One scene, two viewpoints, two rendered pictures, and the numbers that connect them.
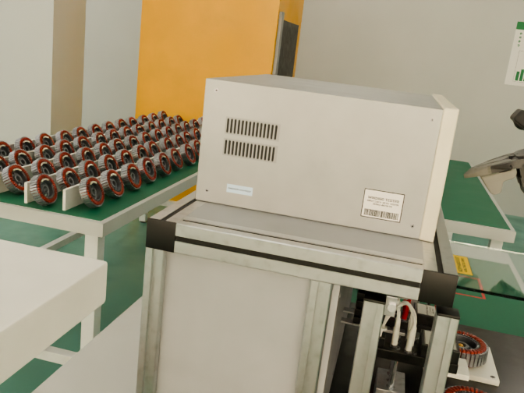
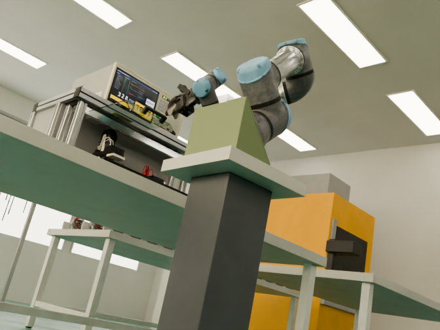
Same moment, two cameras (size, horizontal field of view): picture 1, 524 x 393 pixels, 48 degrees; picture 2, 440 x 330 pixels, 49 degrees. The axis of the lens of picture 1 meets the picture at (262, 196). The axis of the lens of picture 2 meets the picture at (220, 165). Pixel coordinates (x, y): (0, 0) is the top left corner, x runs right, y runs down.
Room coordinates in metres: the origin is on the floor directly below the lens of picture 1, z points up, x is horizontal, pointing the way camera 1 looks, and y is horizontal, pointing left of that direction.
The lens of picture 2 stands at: (-0.41, -1.85, 0.30)
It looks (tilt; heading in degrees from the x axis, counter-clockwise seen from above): 18 degrees up; 35
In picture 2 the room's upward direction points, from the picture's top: 12 degrees clockwise
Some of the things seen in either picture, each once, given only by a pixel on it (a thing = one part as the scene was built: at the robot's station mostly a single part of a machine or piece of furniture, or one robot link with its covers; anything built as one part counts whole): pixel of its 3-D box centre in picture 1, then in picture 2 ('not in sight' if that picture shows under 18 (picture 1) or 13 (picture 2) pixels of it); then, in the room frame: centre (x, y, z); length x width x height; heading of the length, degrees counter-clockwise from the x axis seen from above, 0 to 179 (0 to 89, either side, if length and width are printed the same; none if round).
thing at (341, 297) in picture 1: (345, 294); (114, 162); (1.09, -0.19, 0.92); 0.66 x 0.01 x 0.30; 168
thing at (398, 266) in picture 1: (324, 205); (116, 130); (1.10, -0.12, 1.09); 0.68 x 0.44 x 0.05; 168
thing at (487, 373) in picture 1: (458, 358); not in sight; (1.15, -0.46, 0.78); 0.15 x 0.15 x 0.01; 78
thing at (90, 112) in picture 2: not in sight; (139, 137); (1.06, -0.34, 1.03); 0.62 x 0.01 x 0.03; 168
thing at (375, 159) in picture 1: (334, 140); (124, 109); (1.12, -0.12, 1.22); 0.44 x 0.39 x 0.20; 168
